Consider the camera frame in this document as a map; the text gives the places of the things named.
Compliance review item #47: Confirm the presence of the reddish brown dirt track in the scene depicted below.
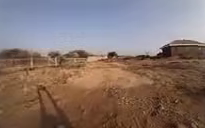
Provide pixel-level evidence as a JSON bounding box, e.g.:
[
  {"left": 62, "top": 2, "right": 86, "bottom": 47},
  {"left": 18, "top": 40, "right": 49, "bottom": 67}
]
[{"left": 0, "top": 61, "right": 164, "bottom": 128}]

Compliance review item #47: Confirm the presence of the pale wooden post fence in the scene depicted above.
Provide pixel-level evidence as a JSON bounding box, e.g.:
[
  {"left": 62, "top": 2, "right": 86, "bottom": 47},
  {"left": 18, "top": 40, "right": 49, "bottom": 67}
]
[{"left": 0, "top": 56, "right": 88, "bottom": 70}]

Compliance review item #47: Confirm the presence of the row of distant trees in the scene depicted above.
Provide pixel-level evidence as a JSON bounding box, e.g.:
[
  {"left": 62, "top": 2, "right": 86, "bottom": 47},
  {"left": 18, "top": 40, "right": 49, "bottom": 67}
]
[{"left": 0, "top": 48, "right": 119, "bottom": 60}]

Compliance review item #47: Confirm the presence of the round hut with grey roof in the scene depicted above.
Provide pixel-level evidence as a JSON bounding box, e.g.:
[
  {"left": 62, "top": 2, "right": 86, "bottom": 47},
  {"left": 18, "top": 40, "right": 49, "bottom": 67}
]
[{"left": 159, "top": 39, "right": 205, "bottom": 60}]

